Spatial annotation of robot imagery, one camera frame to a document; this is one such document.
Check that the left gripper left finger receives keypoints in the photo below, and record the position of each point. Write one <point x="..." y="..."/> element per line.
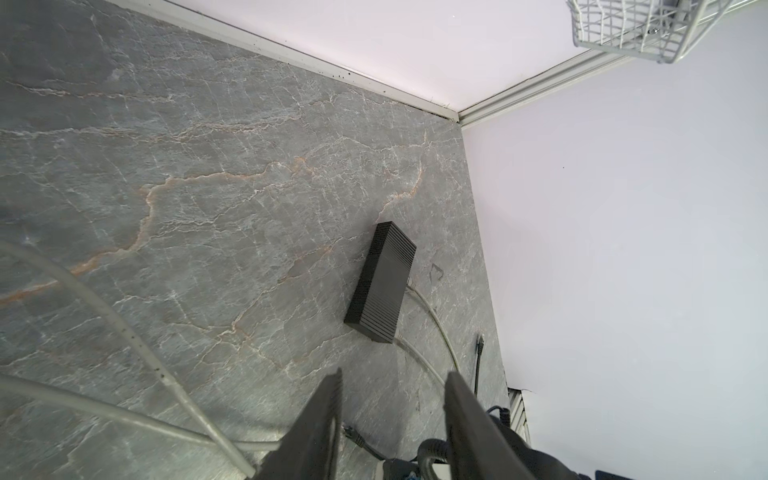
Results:
<point x="310" y="448"/>

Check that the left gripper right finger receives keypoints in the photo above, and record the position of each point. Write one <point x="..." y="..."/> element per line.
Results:
<point x="477" y="449"/>

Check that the small black network switch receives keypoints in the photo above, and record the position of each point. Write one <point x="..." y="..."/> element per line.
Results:
<point x="375" y="305"/>

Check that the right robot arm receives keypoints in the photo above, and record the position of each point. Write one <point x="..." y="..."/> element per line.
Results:
<point x="432" y="455"/>

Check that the long white wire basket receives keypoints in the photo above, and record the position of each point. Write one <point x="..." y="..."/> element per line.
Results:
<point x="656" y="30"/>

